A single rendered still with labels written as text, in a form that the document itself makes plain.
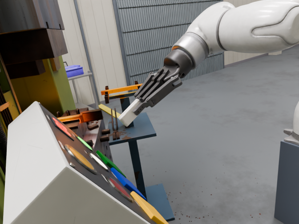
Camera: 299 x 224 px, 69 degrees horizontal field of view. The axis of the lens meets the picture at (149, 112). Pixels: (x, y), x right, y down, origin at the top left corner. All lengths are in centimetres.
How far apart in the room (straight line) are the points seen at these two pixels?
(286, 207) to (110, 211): 155
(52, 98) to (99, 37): 341
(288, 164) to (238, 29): 114
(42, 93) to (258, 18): 104
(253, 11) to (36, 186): 50
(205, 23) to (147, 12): 445
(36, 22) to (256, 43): 62
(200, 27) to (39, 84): 88
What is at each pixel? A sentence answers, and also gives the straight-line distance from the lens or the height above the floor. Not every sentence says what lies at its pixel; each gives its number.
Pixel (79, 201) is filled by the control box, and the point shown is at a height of 115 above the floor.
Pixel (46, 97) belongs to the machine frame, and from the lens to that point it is 126.
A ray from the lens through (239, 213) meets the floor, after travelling 185.
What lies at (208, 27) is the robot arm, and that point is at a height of 130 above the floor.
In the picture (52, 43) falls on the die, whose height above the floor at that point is 132.
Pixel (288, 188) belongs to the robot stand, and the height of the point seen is 30.
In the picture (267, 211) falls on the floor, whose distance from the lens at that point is 190.
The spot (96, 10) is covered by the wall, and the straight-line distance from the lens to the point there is 461.
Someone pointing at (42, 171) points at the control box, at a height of 119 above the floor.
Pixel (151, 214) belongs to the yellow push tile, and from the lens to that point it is 38.
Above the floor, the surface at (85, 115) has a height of 101.
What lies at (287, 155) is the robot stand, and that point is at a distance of 154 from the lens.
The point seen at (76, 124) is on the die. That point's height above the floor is 99.
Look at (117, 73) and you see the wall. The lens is 472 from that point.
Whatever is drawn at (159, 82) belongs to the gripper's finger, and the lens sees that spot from 56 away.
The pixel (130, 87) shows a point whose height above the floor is 99.
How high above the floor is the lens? 131
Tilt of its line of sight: 20 degrees down
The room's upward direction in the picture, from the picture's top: 8 degrees counter-clockwise
